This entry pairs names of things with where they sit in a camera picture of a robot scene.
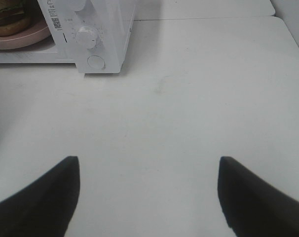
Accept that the lower white timer knob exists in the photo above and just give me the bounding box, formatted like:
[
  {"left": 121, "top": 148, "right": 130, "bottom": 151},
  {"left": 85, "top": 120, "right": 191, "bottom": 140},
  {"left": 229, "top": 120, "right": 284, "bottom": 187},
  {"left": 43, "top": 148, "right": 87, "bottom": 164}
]
[{"left": 75, "top": 26, "right": 101, "bottom": 49}]

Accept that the burger with lettuce and cheese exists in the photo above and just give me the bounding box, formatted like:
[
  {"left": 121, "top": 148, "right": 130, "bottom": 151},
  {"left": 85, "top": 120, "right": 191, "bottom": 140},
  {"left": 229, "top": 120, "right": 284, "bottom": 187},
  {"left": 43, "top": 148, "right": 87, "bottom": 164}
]
[{"left": 0, "top": 0, "right": 32, "bottom": 37}]

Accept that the pink round plate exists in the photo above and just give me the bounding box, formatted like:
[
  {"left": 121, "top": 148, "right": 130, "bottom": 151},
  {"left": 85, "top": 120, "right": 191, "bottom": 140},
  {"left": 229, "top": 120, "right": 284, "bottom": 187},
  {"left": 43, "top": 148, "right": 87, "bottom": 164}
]
[{"left": 0, "top": 17, "right": 51, "bottom": 50}]

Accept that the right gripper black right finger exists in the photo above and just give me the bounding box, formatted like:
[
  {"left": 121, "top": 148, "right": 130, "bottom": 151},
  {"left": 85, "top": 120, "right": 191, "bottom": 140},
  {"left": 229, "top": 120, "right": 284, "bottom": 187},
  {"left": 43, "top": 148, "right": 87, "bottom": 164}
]
[{"left": 217, "top": 157, "right": 299, "bottom": 237}]

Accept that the upper white power knob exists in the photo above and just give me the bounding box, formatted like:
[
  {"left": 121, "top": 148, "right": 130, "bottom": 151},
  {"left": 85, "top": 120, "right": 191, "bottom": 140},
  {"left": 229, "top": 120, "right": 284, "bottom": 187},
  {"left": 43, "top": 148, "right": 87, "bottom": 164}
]
[{"left": 69, "top": 0, "right": 86, "bottom": 11}]

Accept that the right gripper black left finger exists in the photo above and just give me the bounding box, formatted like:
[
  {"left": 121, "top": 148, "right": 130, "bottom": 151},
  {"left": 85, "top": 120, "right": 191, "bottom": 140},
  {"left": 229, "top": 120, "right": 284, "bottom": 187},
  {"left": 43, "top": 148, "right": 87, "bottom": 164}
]
[{"left": 0, "top": 156, "right": 80, "bottom": 237}]

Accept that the round white door button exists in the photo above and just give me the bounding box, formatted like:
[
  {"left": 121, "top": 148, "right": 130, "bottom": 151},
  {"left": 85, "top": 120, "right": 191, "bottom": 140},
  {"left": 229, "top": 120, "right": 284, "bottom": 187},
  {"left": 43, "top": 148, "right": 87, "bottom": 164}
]
[{"left": 87, "top": 55, "right": 105, "bottom": 70}]

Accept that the white microwave oven body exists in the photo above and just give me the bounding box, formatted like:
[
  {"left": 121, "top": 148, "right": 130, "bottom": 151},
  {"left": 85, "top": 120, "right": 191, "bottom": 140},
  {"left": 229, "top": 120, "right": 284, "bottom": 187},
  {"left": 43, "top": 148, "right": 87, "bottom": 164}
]
[{"left": 0, "top": 0, "right": 136, "bottom": 74}]

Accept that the white warning label sticker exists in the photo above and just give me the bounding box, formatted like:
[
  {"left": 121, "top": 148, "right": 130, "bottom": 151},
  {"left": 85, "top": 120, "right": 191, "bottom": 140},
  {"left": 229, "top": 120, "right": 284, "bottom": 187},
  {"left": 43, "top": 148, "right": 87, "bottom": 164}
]
[{"left": 43, "top": 0, "right": 62, "bottom": 31}]

